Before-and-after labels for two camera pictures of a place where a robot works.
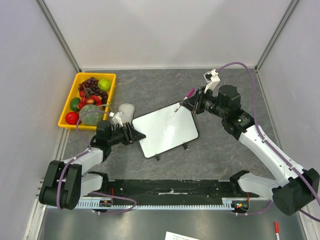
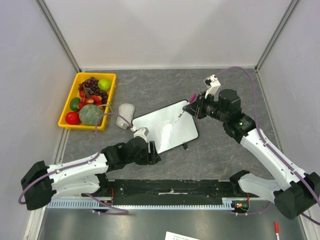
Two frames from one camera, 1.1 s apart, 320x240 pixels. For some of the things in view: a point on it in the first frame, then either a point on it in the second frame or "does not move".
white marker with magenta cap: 188,95 to 192,99
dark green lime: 74,102 does not move
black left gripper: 131,135 to 152,157
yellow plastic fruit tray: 73,92 does not move
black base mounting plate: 169,192 does not move
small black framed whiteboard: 162,133 does not move
